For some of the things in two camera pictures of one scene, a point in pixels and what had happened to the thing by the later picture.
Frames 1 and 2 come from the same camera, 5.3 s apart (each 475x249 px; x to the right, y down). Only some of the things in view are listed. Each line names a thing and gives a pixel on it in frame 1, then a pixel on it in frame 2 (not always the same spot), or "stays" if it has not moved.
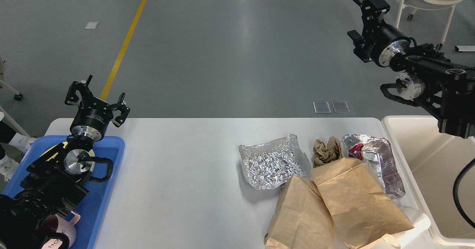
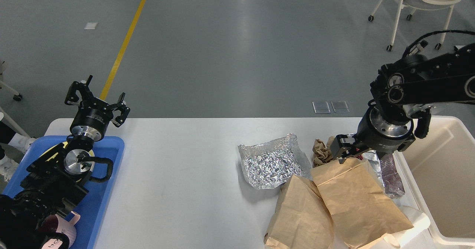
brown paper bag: (360, 210) stays
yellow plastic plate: (53, 151) stays
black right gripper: (385, 40) to (380, 133)
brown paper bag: (302, 219) stays
